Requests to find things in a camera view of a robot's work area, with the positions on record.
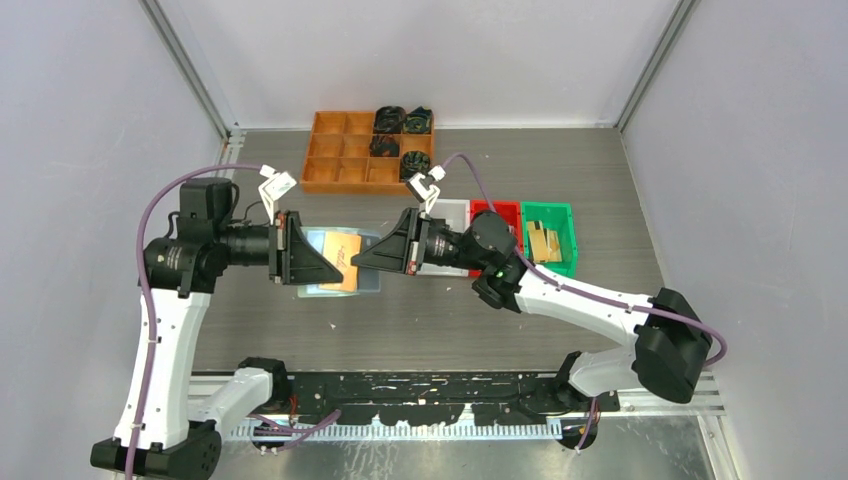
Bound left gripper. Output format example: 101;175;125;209
215;209;343;284

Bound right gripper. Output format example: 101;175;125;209
352;207;487;275

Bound orange credit card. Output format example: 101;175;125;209
319;231;362;293

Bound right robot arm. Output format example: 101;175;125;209
352;208;717;411

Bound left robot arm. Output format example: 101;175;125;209
90;170;342;479

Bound white bin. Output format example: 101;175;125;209
418;198;471;277

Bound black rolled item front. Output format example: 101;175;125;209
399;150;431;182

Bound black rolled item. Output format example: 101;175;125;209
399;150;431;182
402;106;433;135
369;134;400;158
372;105;407;135

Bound orange compartment tray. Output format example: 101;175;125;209
301;108;435;195

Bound black rolled item middle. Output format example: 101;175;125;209
369;134;400;158

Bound red bin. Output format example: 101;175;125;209
461;200;523;278

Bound black rolled item back left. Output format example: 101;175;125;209
372;105;407;135

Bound black rolled item back right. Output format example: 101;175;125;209
402;106;433;135

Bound tan items in green bin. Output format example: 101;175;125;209
526;221;563;263

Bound green bin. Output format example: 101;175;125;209
521;202;579;278

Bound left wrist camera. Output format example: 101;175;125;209
257;165;298;223

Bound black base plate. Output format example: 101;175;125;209
253;372;589;427

